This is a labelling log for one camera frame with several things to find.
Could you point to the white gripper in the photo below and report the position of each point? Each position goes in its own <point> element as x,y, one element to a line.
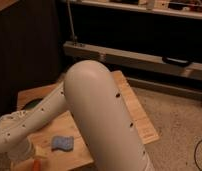
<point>39,153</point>

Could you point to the orange pepper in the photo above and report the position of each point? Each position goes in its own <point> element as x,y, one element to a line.
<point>36,165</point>

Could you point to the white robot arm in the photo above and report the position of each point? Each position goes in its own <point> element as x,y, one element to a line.
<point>90,93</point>

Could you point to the blue cloth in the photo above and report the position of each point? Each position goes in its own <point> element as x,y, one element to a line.
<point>64,143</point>

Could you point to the wooden side table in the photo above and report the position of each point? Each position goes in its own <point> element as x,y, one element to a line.
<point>64,125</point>

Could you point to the green round plate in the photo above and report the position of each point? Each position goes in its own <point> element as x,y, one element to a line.
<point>31,104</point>

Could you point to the grey metal rail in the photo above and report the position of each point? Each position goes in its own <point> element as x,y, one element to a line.
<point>131,59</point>

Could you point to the black handle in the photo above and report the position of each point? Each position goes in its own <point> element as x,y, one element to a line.
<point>176,62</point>

